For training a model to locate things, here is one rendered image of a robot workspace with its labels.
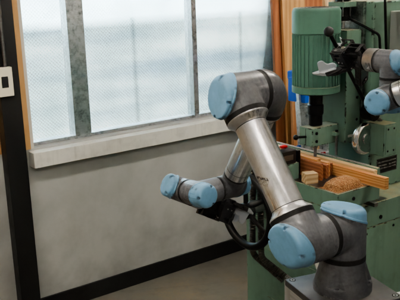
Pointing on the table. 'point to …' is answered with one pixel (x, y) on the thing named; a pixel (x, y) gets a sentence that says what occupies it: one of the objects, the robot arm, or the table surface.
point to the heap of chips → (342, 184)
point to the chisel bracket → (318, 134)
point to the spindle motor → (313, 49)
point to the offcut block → (309, 177)
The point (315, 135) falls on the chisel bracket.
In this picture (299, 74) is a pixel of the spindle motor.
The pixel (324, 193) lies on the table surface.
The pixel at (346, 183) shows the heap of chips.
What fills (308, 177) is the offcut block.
